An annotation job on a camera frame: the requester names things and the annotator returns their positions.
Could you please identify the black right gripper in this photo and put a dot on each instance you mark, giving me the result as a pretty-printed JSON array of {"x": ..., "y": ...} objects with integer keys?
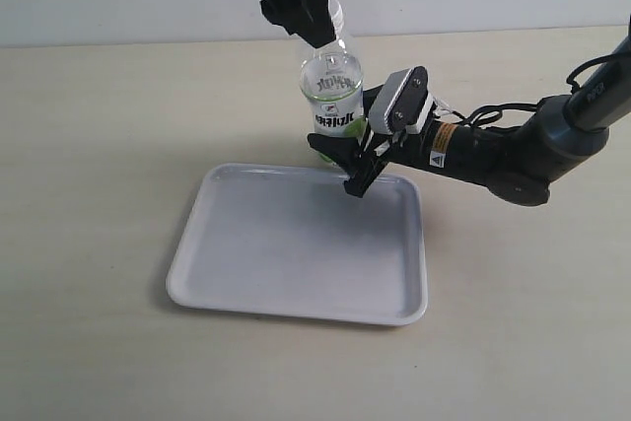
[{"x": 364, "y": 164}]

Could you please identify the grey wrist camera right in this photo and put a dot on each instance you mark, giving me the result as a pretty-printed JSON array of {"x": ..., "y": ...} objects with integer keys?
[{"x": 403, "y": 104}]

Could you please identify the clear plastic water bottle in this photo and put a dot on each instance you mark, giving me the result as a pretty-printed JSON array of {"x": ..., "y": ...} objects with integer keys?
[{"x": 332, "y": 81}]

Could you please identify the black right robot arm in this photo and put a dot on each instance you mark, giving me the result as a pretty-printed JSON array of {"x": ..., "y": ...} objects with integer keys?
[{"x": 515, "y": 150}]

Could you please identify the white rectangular tray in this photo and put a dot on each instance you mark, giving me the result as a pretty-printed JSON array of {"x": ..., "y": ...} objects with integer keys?
[{"x": 290, "y": 242}]

